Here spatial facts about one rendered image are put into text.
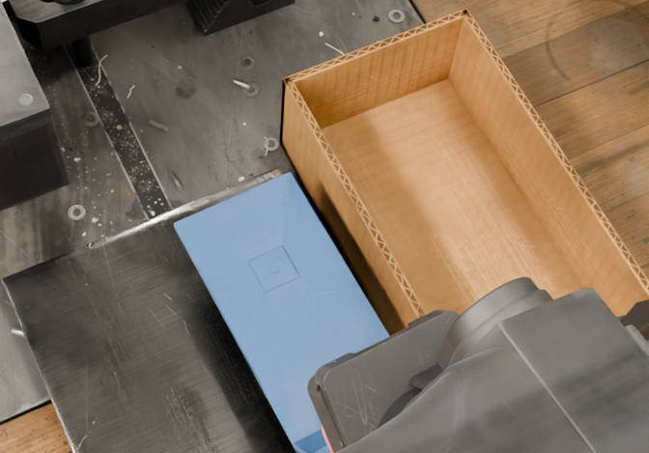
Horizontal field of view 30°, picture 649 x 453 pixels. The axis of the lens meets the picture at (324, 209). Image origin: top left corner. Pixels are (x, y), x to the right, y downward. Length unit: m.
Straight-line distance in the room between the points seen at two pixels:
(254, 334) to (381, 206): 0.14
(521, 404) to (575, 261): 0.41
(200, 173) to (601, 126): 0.25
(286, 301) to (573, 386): 0.32
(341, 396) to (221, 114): 0.31
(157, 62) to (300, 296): 0.22
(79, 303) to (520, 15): 0.34
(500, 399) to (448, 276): 0.40
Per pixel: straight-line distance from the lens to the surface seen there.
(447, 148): 0.74
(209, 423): 0.65
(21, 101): 0.67
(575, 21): 0.82
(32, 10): 0.71
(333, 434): 0.50
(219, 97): 0.76
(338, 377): 0.49
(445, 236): 0.71
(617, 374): 0.34
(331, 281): 0.63
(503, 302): 0.35
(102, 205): 0.73
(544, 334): 0.33
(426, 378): 0.49
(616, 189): 0.76
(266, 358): 0.61
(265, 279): 0.63
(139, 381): 0.66
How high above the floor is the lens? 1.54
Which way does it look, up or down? 62 degrees down
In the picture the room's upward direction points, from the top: 7 degrees clockwise
